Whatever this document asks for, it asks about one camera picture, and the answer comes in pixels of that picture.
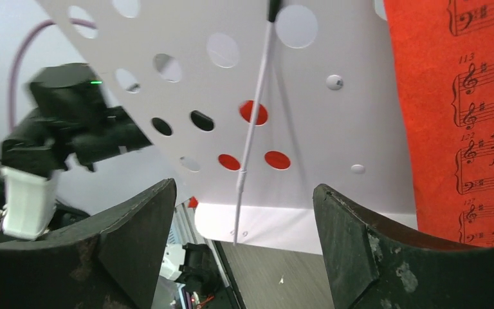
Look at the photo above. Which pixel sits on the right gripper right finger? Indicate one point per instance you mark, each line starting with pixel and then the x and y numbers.
pixel 375 262

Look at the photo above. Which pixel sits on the red sheet music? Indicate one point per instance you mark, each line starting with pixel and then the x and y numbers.
pixel 444 61
pixel 247 132

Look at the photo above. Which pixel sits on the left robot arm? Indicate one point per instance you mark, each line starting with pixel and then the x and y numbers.
pixel 70 118

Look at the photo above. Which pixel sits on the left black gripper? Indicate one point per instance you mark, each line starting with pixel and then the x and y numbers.
pixel 193 271

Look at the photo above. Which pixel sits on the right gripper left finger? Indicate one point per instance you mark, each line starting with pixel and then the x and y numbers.
pixel 109 260

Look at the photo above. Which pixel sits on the white music stand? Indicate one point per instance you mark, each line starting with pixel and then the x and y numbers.
pixel 183 69

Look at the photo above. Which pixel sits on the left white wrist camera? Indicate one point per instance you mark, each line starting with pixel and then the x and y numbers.
pixel 30 203

